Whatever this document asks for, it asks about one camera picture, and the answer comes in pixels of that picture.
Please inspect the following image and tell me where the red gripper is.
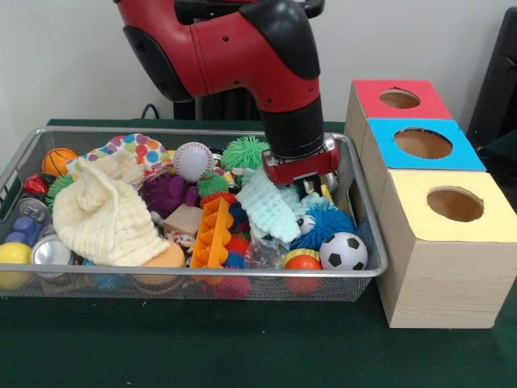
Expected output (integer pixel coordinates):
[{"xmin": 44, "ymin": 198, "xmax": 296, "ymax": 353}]
[{"xmin": 262, "ymin": 140, "xmax": 341, "ymax": 200}]

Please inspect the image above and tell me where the light blue muslin cloth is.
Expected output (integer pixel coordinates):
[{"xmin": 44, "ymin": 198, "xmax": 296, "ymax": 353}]
[{"xmin": 236, "ymin": 167, "xmax": 324, "ymax": 243}]

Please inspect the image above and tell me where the wooden box with three holes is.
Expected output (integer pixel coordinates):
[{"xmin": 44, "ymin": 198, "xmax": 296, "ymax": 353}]
[{"xmin": 343, "ymin": 78, "xmax": 517, "ymax": 329}]

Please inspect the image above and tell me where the shallow mesh bin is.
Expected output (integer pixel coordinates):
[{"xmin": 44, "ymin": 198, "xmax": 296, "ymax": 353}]
[{"xmin": 0, "ymin": 125, "xmax": 389, "ymax": 302}]

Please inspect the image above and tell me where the blue spiky ball with eyes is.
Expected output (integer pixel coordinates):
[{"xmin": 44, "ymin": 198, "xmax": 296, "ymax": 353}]
[{"xmin": 290, "ymin": 201, "xmax": 356, "ymax": 250}]

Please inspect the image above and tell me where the small soccer ball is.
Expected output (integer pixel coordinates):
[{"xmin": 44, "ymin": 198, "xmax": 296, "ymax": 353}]
[{"xmin": 318, "ymin": 232, "xmax": 369, "ymax": 271}]

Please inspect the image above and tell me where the large green spiky ball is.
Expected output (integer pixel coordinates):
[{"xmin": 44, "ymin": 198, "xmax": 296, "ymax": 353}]
[{"xmin": 221, "ymin": 135, "xmax": 271, "ymax": 173}]

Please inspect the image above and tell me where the red ball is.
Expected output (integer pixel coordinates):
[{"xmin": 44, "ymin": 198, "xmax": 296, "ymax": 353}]
[{"xmin": 284, "ymin": 255, "xmax": 323, "ymax": 271}]

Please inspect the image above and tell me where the orange toy building block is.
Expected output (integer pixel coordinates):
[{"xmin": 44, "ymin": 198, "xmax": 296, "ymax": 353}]
[{"xmin": 189, "ymin": 196, "xmax": 235, "ymax": 268}]

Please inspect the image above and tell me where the white toy baseball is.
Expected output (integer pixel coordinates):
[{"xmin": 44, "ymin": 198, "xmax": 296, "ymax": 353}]
[{"xmin": 173, "ymin": 141, "xmax": 215, "ymax": 182}]

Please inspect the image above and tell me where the purple spiky rubber toy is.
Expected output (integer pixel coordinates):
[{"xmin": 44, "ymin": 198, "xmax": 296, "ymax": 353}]
[{"xmin": 141, "ymin": 175, "xmax": 199, "ymax": 219}]

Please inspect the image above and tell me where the polka dot cloth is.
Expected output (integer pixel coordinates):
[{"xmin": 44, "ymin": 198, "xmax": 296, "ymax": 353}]
[{"xmin": 66, "ymin": 132, "xmax": 174, "ymax": 179}]

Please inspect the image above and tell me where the dark green tablecloth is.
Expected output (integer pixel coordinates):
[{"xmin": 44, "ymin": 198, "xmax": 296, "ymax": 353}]
[
  {"xmin": 476, "ymin": 131, "xmax": 517, "ymax": 195},
  {"xmin": 0, "ymin": 117, "xmax": 517, "ymax": 388}
]

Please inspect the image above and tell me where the cream muslin cloth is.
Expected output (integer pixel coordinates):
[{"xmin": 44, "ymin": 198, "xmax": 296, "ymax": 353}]
[{"xmin": 52, "ymin": 151, "xmax": 170, "ymax": 267}]

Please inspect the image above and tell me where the small orange basketball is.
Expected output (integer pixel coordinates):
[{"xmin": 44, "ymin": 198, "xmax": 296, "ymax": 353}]
[{"xmin": 41, "ymin": 147, "xmax": 78, "ymax": 178}]

